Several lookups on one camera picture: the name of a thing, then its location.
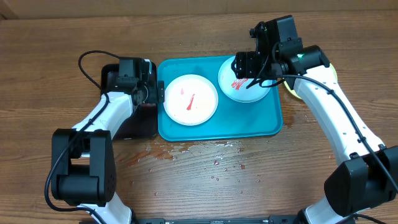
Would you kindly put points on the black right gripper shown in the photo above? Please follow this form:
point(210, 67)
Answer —
point(247, 68)

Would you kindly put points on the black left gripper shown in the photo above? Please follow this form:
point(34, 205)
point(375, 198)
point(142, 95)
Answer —
point(156, 94)

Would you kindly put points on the light blue plastic plate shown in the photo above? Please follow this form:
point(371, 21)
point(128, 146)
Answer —
point(235, 89)

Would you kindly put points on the white plastic plate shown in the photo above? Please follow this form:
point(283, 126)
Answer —
point(190, 100)

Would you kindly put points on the yellow-green plastic plate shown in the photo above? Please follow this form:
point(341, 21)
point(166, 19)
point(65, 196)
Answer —
point(292, 92)

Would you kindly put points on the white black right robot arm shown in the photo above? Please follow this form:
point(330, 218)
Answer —
point(366, 176)

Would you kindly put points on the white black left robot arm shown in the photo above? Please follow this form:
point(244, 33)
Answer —
point(83, 171)

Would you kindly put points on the black rectangular tray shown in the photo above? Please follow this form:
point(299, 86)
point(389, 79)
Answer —
point(143, 123)

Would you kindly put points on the teal plastic serving tray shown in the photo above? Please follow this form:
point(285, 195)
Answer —
point(231, 119)

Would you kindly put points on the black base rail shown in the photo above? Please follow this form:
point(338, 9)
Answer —
point(273, 219)

